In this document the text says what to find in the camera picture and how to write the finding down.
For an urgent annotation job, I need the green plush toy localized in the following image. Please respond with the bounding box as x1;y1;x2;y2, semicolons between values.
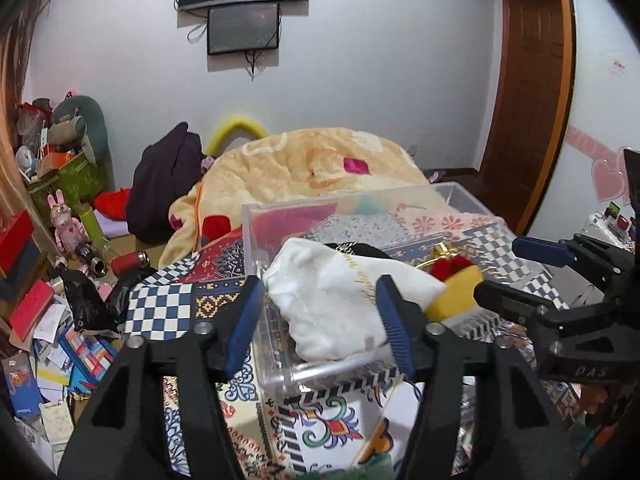
50;95;114;182

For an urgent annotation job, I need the peach fleece blanket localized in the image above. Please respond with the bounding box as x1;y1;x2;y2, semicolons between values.
158;127;432;272

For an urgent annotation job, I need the brown curtain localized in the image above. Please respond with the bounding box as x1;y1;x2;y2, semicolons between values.
0;5;37;171

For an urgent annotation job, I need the red box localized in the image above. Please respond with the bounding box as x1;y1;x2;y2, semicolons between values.
0;209;36;277

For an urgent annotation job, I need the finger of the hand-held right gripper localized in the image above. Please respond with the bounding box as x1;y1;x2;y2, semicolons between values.
473;279;617;334
511;233;640;282

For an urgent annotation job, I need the green cylinder bottle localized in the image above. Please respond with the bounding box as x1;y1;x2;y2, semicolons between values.
78;204;111;251

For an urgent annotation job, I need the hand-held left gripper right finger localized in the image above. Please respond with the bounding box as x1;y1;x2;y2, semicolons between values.
375;274;587;480

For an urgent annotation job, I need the hanging black cable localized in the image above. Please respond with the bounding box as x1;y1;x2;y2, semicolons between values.
243;49;267;82

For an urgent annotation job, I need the patterned patchwork blanket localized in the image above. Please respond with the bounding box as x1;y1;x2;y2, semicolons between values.
121;204;581;480

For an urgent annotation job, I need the yellow hoop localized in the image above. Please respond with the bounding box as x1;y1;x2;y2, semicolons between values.
206;115;271;156

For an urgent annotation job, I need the black cloth item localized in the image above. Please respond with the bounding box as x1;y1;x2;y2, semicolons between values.
324;242;397;262

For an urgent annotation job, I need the clear plastic box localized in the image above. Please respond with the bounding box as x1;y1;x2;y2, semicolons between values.
241;181;551;397

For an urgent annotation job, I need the white cloth pouch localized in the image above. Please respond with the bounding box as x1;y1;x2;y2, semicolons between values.
262;238;449;364

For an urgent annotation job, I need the dark board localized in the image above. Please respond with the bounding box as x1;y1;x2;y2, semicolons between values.
622;147;640;207

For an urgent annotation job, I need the green cardboard box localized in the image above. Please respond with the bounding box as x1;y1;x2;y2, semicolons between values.
27;152;109;217

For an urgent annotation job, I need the yellow cloth item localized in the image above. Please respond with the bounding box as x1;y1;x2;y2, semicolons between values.
425;265;485;324

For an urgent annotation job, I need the red cushion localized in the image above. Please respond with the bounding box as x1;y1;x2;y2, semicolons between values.
93;187;132;221

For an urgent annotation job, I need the red thermos bottle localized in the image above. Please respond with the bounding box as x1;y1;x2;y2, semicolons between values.
110;249;151;276

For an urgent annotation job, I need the small wall screen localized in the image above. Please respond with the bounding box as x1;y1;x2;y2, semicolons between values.
207;2;281;56

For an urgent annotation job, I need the red fabric flower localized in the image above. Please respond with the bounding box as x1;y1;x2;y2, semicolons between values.
430;254;474;281

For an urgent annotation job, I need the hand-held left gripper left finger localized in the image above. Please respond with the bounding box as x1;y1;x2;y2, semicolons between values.
57;276;265;480

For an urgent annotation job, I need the pink book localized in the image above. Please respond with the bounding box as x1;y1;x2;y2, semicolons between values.
8;279;55;341

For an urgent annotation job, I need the pink heart wall sticker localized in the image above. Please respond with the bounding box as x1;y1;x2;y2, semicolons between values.
565;125;632;207

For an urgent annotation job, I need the black plastic bag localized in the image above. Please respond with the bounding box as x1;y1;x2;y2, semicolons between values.
47;265;157;334

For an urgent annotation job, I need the pink rabbit toy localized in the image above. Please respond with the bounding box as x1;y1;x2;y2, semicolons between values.
48;188;91;262

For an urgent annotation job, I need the dark purple garment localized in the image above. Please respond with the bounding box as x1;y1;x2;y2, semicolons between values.
125;121;204;247

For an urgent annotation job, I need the black bottle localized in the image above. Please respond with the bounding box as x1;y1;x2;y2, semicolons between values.
74;242;109;277

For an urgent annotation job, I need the pile of papers and boxes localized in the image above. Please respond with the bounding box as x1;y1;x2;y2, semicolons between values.
0;300;127;463

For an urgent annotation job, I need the brown wooden door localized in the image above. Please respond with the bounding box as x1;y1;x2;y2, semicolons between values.
457;0;576;235

